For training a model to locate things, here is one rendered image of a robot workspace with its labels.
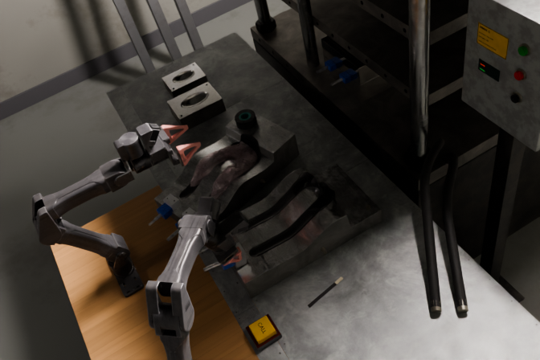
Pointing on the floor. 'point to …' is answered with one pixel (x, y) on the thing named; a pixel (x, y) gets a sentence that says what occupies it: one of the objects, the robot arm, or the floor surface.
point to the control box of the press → (505, 91)
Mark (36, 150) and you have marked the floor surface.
